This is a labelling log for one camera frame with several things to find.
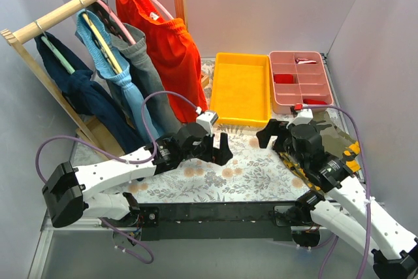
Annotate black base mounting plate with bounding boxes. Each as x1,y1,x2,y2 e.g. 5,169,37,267
101,202,339,242

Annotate wooden clothes rack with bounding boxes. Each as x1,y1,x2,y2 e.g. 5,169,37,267
0,0,210,163

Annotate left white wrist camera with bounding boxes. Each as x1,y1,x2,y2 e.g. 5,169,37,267
195,107,219,135

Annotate yellow plastic bin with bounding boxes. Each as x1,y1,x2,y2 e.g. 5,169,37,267
210,52,271,127

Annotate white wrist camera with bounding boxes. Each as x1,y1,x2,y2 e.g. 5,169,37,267
195,107,219,135
287,103,314,129

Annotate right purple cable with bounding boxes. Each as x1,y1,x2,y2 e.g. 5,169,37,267
306,104,372,279

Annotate mint green hanger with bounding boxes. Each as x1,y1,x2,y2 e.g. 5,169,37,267
41,35,75,74

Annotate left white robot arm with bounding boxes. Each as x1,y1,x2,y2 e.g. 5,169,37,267
42,123,233,228

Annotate pink hanger with grey shorts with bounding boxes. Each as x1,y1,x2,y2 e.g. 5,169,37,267
97,0,136,45

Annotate camouflage shorts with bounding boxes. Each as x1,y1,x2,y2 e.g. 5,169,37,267
278,111,361,195

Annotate red white packet in organizer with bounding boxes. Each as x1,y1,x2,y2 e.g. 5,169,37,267
295,58,317,65

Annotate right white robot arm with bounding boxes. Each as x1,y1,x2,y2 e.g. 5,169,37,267
256,119,417,278

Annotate pink compartment organizer box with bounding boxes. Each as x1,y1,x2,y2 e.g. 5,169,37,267
268,51,334,114

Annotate red cloth in organizer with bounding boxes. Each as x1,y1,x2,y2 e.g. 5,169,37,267
303,98,328,105

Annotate red item in organizer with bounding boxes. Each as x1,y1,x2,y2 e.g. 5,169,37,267
273,74,295,84

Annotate orange red shorts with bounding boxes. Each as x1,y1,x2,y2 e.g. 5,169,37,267
116,0,208,111

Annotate yellow hanger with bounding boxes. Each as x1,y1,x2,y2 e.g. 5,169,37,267
82,13,122,74

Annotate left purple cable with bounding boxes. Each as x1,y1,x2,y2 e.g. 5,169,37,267
35,91,203,264

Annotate navy blue shorts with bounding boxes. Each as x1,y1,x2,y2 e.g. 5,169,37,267
35,33,145,154

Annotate light blue shorts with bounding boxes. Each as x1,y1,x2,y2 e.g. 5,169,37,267
76,10,160,140

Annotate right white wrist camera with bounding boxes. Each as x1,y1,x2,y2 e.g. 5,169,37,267
287,103,314,129

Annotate grey shorts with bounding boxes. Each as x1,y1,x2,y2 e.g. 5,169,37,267
91,3,184,136

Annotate purple cable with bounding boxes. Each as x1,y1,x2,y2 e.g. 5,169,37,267
35,91,203,264
306,104,372,279

